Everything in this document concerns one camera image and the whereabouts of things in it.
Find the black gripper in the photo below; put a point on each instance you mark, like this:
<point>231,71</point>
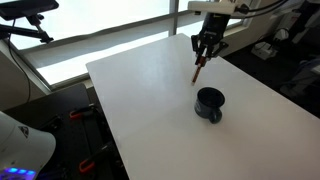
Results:
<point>210,37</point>

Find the red marker pen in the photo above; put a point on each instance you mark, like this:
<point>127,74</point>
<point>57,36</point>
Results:
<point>197,70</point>

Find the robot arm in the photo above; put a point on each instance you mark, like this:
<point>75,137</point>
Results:
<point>248,12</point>

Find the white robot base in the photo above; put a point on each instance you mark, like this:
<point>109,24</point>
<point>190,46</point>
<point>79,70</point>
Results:
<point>24,151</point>

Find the dark blue ceramic mug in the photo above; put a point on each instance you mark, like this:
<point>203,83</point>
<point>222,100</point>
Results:
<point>208,103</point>

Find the black orange clamp far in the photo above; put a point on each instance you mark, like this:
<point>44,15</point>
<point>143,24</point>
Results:
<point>80,113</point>

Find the black orange clamp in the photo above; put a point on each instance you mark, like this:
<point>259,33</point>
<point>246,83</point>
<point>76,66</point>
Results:
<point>90,163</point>
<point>80,113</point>

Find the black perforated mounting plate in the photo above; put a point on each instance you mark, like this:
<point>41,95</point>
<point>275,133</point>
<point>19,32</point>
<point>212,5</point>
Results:
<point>76,140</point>

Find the black orange clamp near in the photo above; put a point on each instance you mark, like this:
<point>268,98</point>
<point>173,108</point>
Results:
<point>90,163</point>

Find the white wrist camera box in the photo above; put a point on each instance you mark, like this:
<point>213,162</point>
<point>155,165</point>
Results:
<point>221,7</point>

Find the black camera on mount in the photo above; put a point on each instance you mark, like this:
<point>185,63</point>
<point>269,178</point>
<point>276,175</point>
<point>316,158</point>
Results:
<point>24,8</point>

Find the black camera arm mount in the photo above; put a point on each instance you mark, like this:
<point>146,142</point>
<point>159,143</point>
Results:
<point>34,20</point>

